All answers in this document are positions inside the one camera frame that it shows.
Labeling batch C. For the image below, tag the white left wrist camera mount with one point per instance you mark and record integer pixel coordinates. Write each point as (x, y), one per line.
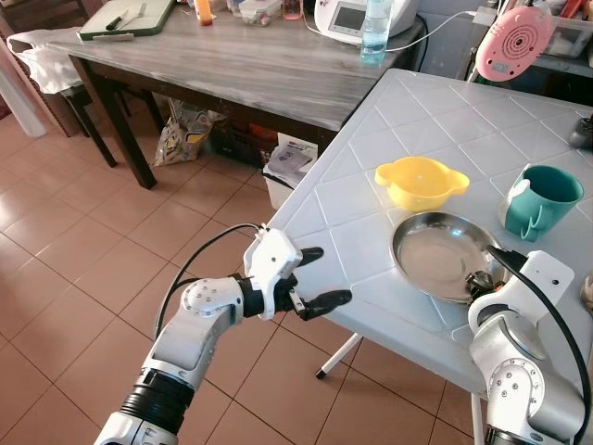
(271, 264)

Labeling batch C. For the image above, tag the green tray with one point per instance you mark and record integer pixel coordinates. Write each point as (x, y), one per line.
(125, 23)

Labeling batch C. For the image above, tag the white kitchen appliance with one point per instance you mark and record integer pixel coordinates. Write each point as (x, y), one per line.
(347, 19)

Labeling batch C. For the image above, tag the black remote controller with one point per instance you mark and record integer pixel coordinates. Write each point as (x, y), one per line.
(582, 134)

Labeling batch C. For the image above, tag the clear water bottle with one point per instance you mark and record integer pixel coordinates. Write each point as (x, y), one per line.
(375, 37)

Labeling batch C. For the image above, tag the pink cup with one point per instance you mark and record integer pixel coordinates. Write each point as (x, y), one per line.
(293, 9)

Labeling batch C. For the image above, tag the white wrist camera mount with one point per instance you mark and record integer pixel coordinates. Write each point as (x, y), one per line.
(271, 264)
(542, 278)

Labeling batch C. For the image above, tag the long white rolled sheet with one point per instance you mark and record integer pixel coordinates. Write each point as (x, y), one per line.
(18, 102)

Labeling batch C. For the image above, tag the yellow plastic bowl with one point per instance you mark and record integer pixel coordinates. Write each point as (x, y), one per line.
(422, 184)

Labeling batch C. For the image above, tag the white bin box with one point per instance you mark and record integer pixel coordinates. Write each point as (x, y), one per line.
(289, 167)

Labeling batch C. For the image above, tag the printed yellow sack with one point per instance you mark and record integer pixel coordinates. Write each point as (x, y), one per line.
(185, 134)

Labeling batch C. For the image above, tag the metal spoon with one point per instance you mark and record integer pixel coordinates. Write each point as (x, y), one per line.
(587, 293)

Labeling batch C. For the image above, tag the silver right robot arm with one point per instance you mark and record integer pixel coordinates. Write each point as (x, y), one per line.
(514, 371)

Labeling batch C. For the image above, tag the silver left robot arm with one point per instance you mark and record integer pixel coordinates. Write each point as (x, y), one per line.
(190, 343)

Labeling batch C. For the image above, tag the clear food container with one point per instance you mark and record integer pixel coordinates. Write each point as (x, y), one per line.
(255, 11)

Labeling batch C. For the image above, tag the teal plastic mug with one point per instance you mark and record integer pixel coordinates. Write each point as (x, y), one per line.
(547, 204)

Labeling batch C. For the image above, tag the pink round device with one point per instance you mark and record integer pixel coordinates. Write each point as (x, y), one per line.
(514, 42)

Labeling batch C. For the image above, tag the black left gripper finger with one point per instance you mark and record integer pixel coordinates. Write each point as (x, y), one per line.
(324, 303)
(310, 255)

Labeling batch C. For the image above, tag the dark wooden table grey top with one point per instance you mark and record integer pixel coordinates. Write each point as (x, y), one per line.
(241, 74)

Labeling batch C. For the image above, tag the white plastic bag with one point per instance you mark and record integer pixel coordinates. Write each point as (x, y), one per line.
(46, 60)

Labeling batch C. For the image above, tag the steel plate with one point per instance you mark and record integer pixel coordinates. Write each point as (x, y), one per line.
(435, 255)

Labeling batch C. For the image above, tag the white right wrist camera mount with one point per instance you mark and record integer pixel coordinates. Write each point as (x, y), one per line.
(542, 278)

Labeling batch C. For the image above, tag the orange bottle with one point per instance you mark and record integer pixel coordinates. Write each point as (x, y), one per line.
(204, 11)

